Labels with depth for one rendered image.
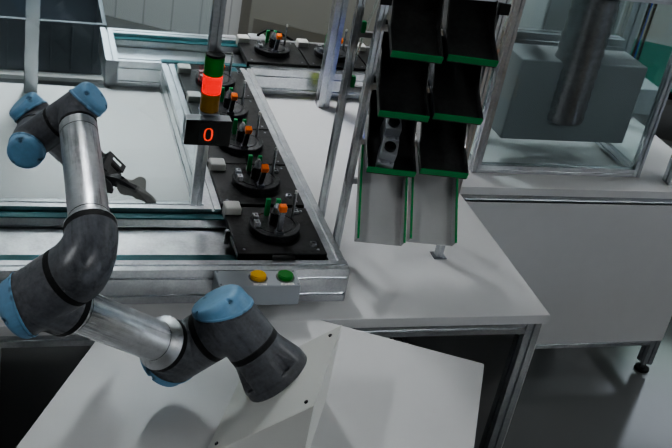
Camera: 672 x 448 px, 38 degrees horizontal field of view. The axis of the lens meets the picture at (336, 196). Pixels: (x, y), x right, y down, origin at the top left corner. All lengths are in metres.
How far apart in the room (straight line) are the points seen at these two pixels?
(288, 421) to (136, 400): 0.40
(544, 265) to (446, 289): 0.99
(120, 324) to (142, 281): 0.53
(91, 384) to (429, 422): 0.76
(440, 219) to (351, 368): 0.56
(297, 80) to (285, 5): 2.73
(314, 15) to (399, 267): 3.81
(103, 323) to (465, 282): 1.24
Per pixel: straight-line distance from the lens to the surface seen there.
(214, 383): 2.27
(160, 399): 2.22
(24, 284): 1.79
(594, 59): 3.46
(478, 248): 3.00
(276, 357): 2.07
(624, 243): 3.82
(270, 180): 2.85
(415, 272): 2.80
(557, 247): 3.67
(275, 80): 3.75
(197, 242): 2.65
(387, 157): 2.53
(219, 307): 2.02
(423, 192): 2.73
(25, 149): 2.05
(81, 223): 1.77
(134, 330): 1.97
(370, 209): 2.66
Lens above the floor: 2.31
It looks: 28 degrees down
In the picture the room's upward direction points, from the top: 11 degrees clockwise
